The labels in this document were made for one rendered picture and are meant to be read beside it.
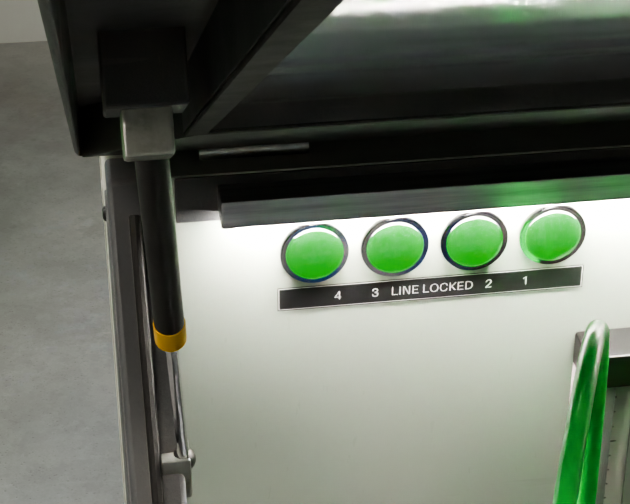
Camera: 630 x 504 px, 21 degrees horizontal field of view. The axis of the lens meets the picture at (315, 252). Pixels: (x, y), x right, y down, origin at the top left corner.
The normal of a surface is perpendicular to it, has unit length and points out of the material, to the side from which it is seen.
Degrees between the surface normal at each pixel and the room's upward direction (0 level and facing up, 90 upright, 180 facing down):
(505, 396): 90
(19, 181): 0
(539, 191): 90
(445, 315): 90
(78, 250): 0
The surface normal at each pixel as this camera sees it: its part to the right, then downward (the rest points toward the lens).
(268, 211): 0.15, 0.51
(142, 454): 0.10, -0.29
